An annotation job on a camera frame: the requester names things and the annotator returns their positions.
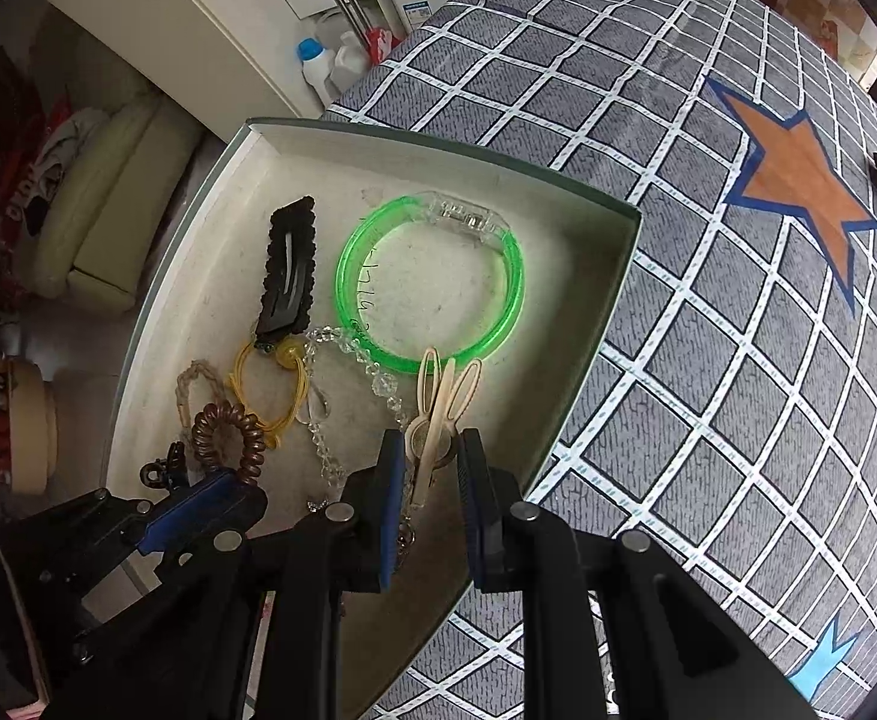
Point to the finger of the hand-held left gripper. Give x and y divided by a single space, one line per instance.
198 508
119 511

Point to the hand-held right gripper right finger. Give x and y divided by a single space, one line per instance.
476 517

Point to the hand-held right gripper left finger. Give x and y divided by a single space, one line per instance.
391 517

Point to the beige rabbit hair clip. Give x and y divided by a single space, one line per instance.
427 457

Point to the white box with green rim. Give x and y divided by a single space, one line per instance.
438 292

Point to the beige round stool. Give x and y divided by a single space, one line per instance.
29 427

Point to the black snap hair clip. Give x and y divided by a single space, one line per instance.
277 307

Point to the green translucent bangle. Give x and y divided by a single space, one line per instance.
348 277

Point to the grey checked star tablecloth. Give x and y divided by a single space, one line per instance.
708 352

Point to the cream sofa cushion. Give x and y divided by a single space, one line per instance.
108 202

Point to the red printed bag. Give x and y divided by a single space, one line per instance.
18 165

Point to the white bottle with blue cap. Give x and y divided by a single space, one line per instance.
314 79

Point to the white plastic bottle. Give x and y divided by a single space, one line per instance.
350 64

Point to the white cabinet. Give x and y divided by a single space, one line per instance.
205 22

